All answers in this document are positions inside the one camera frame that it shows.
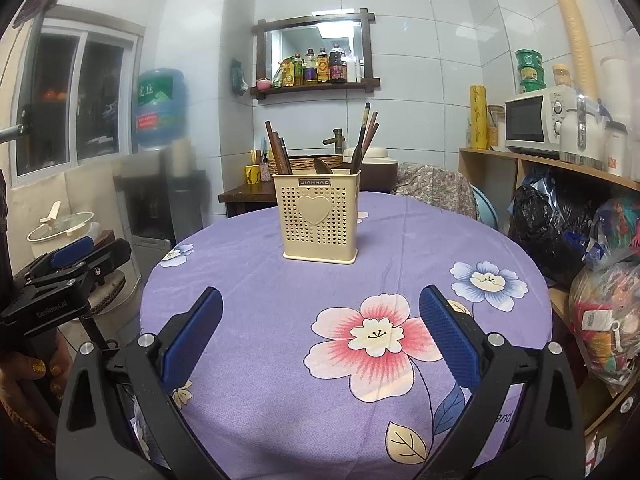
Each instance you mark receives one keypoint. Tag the dark wooden counter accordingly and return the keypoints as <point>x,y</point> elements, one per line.
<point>247,198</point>

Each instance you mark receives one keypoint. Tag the wooden shelf unit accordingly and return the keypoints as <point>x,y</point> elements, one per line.
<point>498,175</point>

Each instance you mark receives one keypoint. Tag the purple floral tablecloth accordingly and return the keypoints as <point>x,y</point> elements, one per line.
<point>326,371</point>

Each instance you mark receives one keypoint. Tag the wooden framed mirror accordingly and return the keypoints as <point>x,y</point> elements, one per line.
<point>322,51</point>

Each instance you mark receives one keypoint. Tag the glass pot lid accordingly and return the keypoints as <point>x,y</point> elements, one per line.
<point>56,224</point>

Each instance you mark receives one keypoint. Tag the brown wooden chopstick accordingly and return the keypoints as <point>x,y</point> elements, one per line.
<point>373,118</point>
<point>370,133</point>
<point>284,152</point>
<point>277,147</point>

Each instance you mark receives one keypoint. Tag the black garbage bag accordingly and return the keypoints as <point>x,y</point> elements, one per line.
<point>550,215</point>

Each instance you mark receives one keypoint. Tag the yellow chopstick package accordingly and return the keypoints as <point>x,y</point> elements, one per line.
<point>479,120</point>

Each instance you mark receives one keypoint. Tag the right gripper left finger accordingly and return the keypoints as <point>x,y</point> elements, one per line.
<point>120,417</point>

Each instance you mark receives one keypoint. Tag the bronze faucet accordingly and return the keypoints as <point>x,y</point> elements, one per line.
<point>337,140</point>

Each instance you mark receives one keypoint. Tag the floral cloth cover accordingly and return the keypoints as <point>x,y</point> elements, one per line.
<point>438,187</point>

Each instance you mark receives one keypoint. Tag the dark chopstick gold band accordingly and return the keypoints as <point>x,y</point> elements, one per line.
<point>364,122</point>

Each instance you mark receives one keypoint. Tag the beige perforated utensil holder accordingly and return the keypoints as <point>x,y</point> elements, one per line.
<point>318,215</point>

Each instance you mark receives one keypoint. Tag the left hand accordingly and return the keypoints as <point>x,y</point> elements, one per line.
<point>17,369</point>

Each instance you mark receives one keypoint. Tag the white kettle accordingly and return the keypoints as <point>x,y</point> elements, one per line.
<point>582,136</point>

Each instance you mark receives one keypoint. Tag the white rice cooker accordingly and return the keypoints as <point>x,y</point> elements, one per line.
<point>378,171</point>

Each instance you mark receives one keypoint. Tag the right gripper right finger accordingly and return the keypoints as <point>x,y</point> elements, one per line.
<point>546,437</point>

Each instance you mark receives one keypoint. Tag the water dispenser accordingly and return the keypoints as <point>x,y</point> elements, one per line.
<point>161,208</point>

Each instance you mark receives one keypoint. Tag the wooden handled spoon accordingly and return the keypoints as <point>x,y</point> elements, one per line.
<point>321,166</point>

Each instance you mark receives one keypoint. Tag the green instant noodle cups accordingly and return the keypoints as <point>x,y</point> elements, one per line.
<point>530,70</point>

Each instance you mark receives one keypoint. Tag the paper cup stack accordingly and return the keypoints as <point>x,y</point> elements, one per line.
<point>181,158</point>

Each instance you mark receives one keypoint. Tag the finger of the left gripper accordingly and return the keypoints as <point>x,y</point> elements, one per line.
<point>72,253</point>
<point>102,262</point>

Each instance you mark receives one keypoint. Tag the yellow mug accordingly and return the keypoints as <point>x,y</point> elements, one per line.
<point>252,174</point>

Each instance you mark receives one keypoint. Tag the woven basket sink bowl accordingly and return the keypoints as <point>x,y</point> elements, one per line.
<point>306,163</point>

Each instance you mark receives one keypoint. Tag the colourful filled plastic bag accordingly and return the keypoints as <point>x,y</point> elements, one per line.
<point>604,318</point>

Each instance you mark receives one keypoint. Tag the blue water jug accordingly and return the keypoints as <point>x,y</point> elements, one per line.
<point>161,108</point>

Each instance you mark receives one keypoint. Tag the white microwave oven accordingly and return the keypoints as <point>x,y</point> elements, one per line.
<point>534,119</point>

